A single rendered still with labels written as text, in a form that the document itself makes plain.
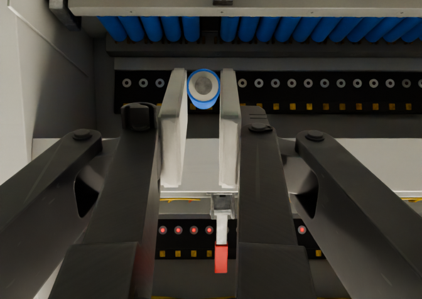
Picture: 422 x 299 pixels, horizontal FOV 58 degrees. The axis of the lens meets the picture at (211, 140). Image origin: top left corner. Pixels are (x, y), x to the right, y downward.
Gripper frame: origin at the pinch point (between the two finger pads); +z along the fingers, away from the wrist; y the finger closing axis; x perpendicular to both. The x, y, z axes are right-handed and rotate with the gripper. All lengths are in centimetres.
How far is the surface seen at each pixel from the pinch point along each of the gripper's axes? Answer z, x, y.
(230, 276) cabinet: 25.3, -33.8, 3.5
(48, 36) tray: 19.0, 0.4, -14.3
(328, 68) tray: 30.6, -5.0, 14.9
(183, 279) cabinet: 25.0, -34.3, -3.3
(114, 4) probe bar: 19.6, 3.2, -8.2
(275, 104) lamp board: 28.5, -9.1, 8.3
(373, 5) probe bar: 19.9, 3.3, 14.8
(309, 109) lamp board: 28.2, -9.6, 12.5
